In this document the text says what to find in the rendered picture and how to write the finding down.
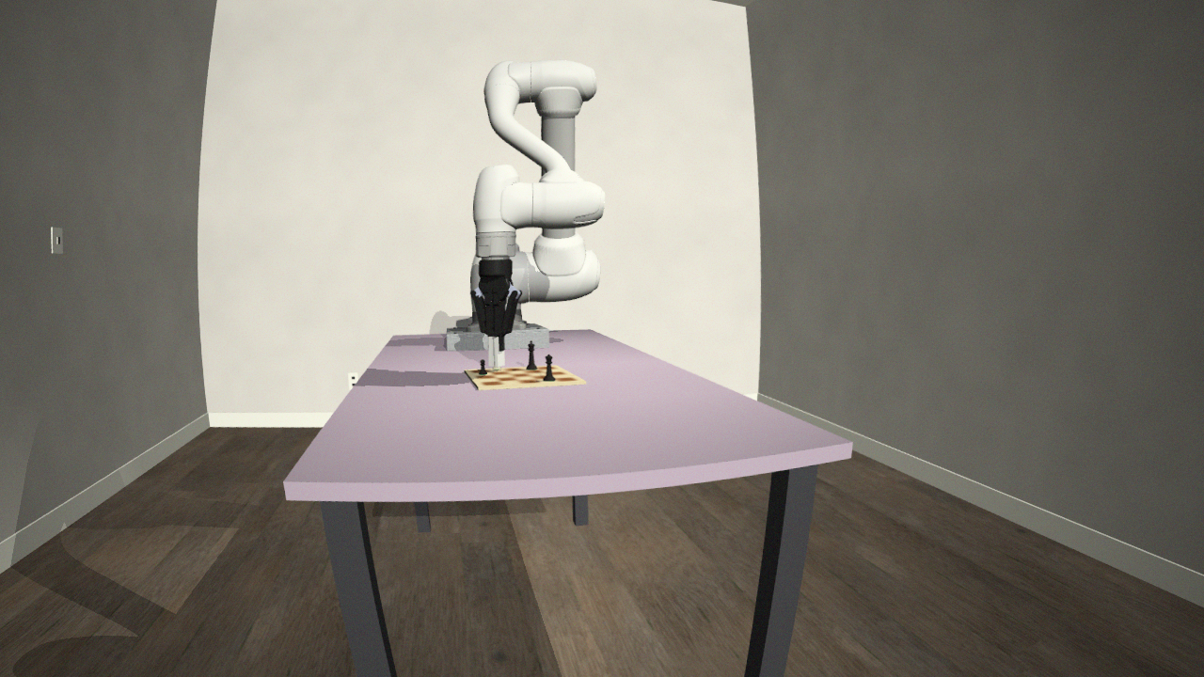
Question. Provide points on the chessboard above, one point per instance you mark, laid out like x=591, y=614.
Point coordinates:
x=520, y=378

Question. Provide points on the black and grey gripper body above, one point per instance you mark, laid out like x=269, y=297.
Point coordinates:
x=496, y=272

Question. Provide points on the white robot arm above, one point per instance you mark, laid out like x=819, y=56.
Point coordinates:
x=560, y=267

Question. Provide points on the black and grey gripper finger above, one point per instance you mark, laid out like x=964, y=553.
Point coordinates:
x=504, y=320
x=486, y=318

